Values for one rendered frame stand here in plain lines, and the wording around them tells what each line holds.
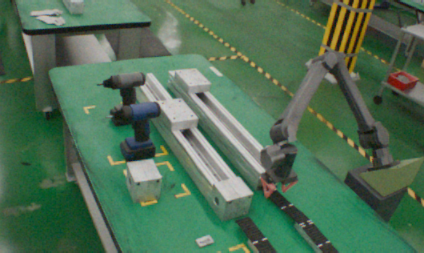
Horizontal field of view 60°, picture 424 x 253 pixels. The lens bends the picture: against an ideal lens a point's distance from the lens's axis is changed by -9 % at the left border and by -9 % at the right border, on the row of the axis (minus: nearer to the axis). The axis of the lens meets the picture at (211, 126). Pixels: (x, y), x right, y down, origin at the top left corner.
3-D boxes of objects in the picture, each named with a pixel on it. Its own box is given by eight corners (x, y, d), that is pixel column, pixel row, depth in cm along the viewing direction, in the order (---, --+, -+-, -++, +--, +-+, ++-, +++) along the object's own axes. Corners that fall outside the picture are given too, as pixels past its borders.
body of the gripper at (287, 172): (263, 174, 136) (268, 157, 133) (286, 168, 141) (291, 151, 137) (274, 186, 132) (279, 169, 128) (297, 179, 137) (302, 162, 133)
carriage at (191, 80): (209, 96, 185) (211, 83, 181) (187, 99, 180) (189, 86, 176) (194, 80, 196) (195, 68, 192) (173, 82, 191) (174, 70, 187)
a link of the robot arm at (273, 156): (293, 123, 129) (277, 128, 136) (266, 130, 123) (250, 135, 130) (303, 158, 128) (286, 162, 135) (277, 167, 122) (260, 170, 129)
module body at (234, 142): (276, 185, 148) (282, 167, 143) (254, 190, 143) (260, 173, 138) (185, 84, 204) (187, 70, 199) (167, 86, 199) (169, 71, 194)
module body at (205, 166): (234, 197, 139) (238, 178, 134) (208, 203, 134) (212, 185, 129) (150, 88, 195) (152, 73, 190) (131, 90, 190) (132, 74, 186)
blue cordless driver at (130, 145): (158, 156, 151) (163, 106, 139) (109, 166, 141) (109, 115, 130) (150, 145, 156) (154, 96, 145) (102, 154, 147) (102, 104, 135)
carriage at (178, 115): (196, 132, 158) (198, 118, 155) (170, 137, 153) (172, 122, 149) (179, 111, 169) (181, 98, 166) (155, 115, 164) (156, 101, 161)
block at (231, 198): (253, 212, 133) (259, 191, 128) (222, 222, 128) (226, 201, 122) (239, 195, 140) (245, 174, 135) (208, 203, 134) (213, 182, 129)
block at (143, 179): (166, 198, 133) (169, 176, 128) (134, 203, 128) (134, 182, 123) (157, 178, 140) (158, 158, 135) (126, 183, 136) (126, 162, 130)
